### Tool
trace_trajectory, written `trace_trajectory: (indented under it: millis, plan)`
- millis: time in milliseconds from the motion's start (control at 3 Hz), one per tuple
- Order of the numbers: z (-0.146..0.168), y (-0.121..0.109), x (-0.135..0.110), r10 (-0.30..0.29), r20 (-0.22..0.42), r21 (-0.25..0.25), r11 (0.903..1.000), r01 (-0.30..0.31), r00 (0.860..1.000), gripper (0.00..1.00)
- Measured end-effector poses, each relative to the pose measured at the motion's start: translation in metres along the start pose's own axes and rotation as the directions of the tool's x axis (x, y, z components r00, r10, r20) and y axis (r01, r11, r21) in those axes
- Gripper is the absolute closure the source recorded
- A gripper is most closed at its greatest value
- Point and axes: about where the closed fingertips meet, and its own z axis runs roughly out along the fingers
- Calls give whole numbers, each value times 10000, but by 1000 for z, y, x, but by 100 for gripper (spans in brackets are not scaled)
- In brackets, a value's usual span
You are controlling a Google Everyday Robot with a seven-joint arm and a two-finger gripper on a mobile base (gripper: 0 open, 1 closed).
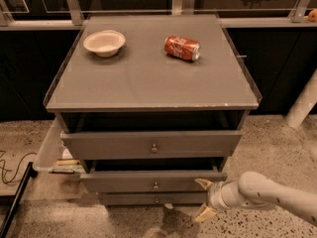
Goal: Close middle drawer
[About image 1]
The grey drawer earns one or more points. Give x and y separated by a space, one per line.
152 198
152 175
151 145

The white cylindrical post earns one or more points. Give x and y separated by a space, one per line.
304 103

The grey drawer cabinet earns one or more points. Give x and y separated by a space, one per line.
143 89

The orange fruit on ledge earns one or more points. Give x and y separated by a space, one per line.
312 16

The grey bottom drawer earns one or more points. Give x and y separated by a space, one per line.
152 198

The beige paper bowl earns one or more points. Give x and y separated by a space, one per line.
105 43

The black metal frame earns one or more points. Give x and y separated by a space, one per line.
11 202

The grey top drawer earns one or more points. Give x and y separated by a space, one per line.
151 145

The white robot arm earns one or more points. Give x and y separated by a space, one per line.
252 190

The metal railing with glass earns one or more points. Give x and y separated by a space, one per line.
70 14

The red soda can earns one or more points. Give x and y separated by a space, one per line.
182 48

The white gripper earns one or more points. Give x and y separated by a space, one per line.
214 193

